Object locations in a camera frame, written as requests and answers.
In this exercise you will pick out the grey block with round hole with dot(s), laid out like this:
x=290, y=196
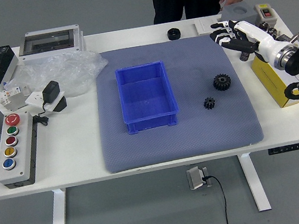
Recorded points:
x=251, y=14

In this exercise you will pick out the black hex nut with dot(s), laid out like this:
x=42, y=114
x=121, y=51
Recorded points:
x=174, y=33

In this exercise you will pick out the yellow white cardboard box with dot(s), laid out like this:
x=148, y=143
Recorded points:
x=267, y=78

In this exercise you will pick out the black socket base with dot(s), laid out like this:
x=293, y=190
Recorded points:
x=61, y=105

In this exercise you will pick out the big black gear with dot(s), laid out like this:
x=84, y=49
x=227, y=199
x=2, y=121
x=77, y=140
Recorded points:
x=222, y=82

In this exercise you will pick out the black table control panel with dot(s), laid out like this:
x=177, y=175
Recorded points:
x=289, y=148

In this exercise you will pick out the silver floor socket box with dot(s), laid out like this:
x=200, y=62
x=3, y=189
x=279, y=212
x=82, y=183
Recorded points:
x=195, y=179

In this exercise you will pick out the grey five-button control box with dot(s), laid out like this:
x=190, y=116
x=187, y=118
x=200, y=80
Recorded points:
x=12, y=152

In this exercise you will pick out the white wall switch panel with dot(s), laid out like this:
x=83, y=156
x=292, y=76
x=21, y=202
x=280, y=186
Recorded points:
x=204, y=26

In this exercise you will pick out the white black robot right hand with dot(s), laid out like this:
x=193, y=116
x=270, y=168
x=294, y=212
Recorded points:
x=258, y=39

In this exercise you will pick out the grey switch box red button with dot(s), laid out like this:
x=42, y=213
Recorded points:
x=265, y=13

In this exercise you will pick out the white circuit breaker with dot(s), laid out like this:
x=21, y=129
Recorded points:
x=10, y=96

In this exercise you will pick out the flat black component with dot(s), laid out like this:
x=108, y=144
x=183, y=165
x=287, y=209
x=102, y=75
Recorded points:
x=283, y=37

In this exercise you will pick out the grey distribution box clear window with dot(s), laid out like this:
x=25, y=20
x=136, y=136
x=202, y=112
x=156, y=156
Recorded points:
x=50, y=52

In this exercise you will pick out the blue plastic box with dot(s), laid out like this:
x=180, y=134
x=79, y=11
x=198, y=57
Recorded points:
x=145, y=89

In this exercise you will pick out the small black gear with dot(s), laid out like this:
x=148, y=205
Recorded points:
x=209, y=103

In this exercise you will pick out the clear plastic bag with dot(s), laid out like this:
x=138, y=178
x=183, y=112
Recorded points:
x=73, y=70

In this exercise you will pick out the grey-blue textured mat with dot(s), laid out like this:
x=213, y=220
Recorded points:
x=199, y=138

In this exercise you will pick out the white table leg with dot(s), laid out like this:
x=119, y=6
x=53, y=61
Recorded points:
x=59, y=219
x=254, y=183

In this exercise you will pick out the black power adapter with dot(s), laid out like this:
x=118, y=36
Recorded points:
x=50, y=91

